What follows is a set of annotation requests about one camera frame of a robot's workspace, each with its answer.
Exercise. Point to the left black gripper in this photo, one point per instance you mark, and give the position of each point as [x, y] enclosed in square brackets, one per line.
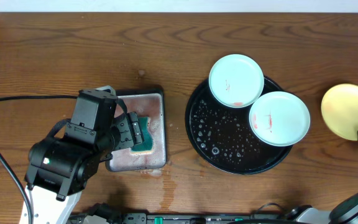
[133, 131]

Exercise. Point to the green yellow sponge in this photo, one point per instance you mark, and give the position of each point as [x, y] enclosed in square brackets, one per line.
[147, 144]

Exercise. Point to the yellow plate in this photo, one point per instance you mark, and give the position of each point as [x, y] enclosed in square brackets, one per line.
[339, 109]

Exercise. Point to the light green plate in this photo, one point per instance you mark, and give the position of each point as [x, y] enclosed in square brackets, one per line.
[236, 80]
[279, 118]

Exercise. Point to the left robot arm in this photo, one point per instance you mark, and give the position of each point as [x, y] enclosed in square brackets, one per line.
[61, 164]

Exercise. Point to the black rectangular soapy tray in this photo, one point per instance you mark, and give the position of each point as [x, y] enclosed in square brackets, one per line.
[146, 103]

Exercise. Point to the black round tray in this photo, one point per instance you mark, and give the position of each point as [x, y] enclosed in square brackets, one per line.
[222, 136]

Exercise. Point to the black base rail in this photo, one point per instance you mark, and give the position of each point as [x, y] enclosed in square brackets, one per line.
[103, 213]

